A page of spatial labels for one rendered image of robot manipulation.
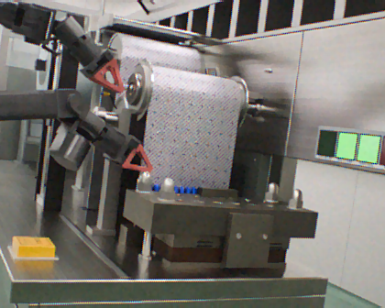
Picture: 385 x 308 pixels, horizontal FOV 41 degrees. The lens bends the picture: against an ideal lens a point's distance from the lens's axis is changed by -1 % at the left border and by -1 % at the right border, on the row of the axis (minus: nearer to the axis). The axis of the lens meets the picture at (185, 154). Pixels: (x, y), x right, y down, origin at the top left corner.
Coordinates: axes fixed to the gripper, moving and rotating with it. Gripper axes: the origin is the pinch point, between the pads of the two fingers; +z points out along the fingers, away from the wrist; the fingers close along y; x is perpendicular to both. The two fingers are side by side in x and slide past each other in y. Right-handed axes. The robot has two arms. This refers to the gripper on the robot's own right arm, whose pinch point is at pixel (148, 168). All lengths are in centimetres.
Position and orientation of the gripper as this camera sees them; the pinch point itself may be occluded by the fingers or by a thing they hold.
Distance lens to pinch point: 119.8
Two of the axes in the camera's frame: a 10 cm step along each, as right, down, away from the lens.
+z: 7.3, 5.4, 4.2
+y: 4.3, 1.1, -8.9
